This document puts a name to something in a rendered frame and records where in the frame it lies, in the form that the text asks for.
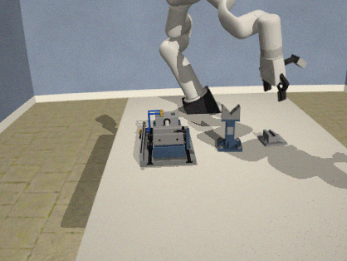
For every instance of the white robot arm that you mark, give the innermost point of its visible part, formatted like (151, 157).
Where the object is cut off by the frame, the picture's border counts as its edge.
(267, 26)

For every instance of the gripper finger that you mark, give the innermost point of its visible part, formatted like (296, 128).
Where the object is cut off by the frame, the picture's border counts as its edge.
(282, 91)
(266, 86)

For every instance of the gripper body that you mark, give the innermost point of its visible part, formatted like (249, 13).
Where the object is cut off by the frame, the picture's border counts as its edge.
(271, 68)

